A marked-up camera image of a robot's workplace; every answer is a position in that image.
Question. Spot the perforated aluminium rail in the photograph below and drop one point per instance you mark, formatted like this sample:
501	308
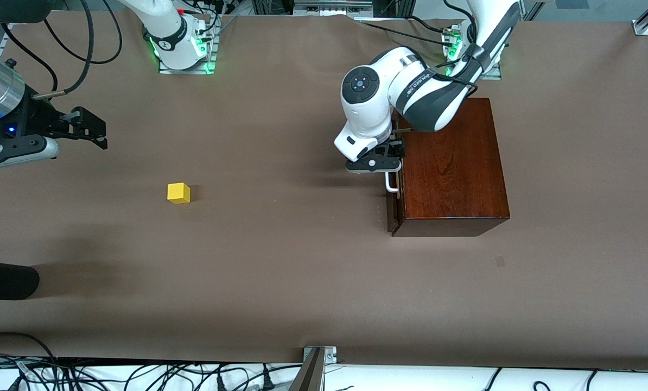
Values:
5	41

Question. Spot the dark wooden drawer cabinet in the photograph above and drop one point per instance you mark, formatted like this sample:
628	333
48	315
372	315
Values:
454	179

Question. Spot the small aluminium bracket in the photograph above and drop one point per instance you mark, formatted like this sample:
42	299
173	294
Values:
329	354

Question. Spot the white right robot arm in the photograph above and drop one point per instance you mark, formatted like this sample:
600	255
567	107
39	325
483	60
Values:
166	32

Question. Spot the aluminium frame with sockets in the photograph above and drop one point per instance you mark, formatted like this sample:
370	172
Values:
329	6

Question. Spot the dark camera mount beam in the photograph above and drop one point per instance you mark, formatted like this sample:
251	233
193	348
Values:
309	377

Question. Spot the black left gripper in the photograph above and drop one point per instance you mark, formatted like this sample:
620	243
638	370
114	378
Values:
395	148

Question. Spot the black cylinder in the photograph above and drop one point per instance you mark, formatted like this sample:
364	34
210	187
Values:
6	279

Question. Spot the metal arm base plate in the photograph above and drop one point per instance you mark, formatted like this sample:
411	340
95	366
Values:
185	71
492	73

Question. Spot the yellow cube block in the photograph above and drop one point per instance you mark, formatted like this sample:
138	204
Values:
178	193

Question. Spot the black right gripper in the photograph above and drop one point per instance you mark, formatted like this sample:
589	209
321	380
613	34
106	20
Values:
32	120

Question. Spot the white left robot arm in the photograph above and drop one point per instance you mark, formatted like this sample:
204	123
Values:
411	92

